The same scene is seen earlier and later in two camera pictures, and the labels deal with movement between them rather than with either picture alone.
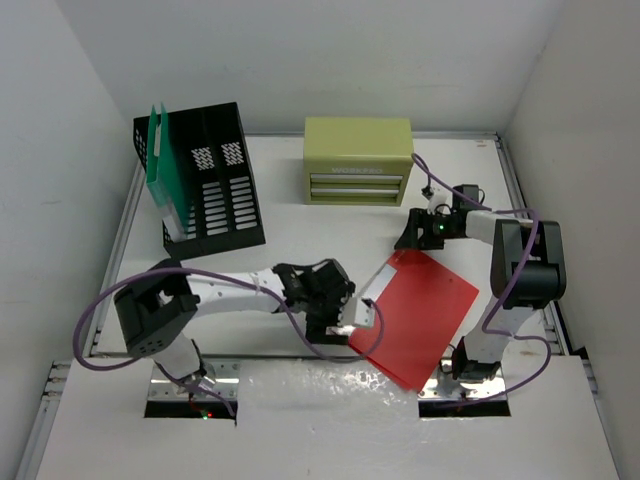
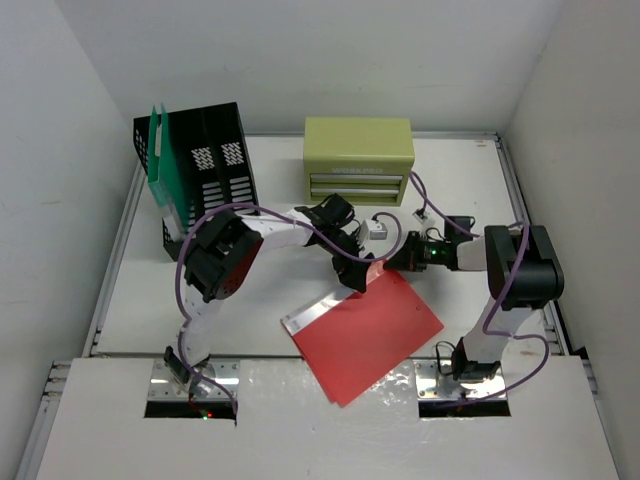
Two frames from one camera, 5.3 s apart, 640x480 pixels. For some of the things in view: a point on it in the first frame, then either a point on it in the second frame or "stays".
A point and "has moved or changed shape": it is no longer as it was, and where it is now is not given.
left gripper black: x=315 y=329 -> x=351 y=273
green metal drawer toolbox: x=357 y=161 stays
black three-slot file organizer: x=224 y=210 stays
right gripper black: x=419 y=219 -> x=407 y=257
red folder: x=419 y=306 has moved or changed shape
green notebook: x=164 y=178 stays
